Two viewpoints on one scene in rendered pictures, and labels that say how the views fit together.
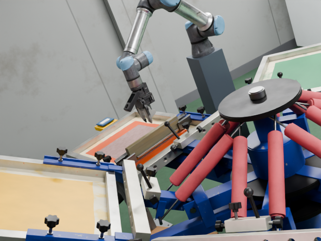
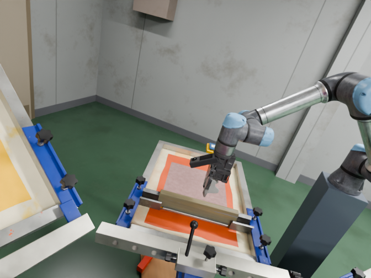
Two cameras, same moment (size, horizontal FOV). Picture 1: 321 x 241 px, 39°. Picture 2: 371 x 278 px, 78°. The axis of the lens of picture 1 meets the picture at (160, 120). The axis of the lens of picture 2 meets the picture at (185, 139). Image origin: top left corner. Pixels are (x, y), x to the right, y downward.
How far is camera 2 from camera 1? 1.53 m
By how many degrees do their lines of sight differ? 28
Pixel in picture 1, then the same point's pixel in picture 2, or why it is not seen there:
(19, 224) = not seen: outside the picture
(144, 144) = (180, 204)
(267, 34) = not seen: outside the picture
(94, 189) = (8, 210)
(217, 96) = (310, 231)
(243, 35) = not seen: outside the picture
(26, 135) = (206, 111)
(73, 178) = (26, 173)
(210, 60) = (340, 200)
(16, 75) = (229, 77)
